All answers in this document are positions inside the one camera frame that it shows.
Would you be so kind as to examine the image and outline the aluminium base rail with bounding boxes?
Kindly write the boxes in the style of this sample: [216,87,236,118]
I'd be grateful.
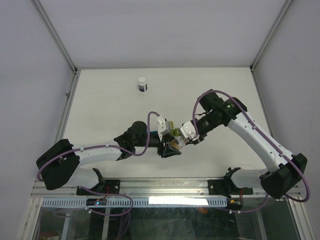
[29,176,300,200]

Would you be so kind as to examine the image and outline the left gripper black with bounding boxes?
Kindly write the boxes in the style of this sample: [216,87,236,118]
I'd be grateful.
[134,133,181,157]

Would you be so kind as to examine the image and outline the white slotted cable duct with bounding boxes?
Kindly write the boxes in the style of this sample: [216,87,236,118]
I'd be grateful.
[42,196,227,208]

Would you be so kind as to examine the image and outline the right aluminium frame post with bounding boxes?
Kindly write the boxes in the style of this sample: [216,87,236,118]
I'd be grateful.
[249,0,295,72]

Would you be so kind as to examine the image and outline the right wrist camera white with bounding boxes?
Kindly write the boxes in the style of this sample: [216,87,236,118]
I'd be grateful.
[179,121,199,141]

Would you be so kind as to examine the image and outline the white blue pill bottle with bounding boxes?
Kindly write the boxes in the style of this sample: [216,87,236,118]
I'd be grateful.
[138,77,148,92]

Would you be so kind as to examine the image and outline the weekly pill organizer strip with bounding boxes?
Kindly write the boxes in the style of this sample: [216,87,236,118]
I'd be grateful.
[151,120,182,137]

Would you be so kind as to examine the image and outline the clear jar orange pills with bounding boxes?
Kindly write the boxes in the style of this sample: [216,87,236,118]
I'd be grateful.
[169,136,189,150]

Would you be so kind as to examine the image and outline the aluminium frame post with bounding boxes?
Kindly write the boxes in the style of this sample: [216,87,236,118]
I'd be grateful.
[249,0,295,72]
[31,0,78,73]

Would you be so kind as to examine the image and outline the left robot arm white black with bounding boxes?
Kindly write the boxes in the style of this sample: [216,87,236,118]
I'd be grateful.
[36,121,181,195]

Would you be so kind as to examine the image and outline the left aluminium frame post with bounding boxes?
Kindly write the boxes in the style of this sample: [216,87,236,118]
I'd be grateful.
[31,0,78,73]

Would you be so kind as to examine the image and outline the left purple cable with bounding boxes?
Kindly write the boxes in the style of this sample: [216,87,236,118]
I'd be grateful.
[36,111,161,195]

